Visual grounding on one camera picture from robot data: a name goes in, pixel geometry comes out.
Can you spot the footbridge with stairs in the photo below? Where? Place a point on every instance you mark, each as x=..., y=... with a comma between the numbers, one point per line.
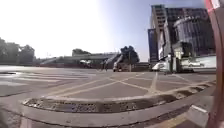
x=96, y=57

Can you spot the grey asphalt road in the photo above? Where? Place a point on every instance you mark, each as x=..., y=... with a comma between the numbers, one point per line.
x=100, y=88

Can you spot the curved metal drain grate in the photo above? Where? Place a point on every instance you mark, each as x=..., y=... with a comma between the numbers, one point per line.
x=100, y=106

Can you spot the tall blue sign tower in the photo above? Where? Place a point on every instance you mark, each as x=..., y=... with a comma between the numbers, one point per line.
x=152, y=45

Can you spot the white car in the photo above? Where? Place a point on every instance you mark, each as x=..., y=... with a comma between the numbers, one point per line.
x=159, y=66

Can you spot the pale concrete kerb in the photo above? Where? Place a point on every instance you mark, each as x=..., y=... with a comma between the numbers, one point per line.
x=106, y=117

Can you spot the small kiosk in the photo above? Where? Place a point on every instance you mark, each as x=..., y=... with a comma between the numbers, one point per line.
x=181, y=56

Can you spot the tall grey building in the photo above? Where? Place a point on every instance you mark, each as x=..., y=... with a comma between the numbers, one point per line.
x=186, y=31

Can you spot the row of trees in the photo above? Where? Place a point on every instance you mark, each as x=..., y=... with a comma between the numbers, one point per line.
x=15, y=53

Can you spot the red pole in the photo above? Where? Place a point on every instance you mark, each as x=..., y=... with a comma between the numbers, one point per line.
x=216, y=66

